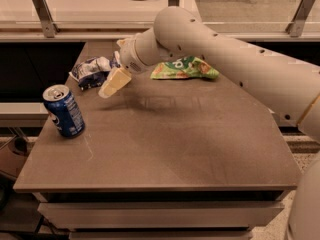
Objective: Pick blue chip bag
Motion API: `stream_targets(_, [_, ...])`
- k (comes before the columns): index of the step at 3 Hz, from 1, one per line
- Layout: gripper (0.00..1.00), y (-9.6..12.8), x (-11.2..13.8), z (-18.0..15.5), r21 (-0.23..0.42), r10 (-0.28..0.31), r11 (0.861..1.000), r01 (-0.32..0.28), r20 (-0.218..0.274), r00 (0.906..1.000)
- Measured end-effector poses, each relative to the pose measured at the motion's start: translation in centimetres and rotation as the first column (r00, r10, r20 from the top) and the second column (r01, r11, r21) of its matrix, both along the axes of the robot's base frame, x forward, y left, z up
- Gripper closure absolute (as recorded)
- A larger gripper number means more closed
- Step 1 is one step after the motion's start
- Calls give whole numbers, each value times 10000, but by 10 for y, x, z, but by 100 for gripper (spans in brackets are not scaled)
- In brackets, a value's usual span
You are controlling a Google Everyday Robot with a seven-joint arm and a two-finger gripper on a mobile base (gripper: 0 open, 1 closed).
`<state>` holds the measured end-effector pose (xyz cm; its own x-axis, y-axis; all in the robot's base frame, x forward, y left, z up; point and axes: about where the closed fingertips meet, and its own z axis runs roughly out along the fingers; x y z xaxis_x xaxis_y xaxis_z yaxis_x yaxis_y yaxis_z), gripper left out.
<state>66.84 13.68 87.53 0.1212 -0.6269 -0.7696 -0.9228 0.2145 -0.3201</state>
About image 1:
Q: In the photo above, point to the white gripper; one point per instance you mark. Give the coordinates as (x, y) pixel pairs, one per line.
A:
(129, 58)

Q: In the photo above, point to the blue white chip bag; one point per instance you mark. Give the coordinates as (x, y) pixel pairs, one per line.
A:
(93, 72)

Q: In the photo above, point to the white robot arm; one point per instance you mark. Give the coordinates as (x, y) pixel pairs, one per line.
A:
(287, 86)

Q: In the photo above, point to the green chip bag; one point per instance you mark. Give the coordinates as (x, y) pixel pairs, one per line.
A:
(185, 68)

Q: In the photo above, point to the blue soda can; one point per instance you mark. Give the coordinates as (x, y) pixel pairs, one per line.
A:
(63, 110)

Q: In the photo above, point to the grey table drawer cabinet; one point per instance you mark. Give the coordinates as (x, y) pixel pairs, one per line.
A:
(194, 220)

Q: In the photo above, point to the left metal railing bracket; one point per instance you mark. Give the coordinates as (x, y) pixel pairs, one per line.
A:
(49, 28)

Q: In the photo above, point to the right metal railing bracket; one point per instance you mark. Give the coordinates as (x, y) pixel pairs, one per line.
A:
(295, 27)

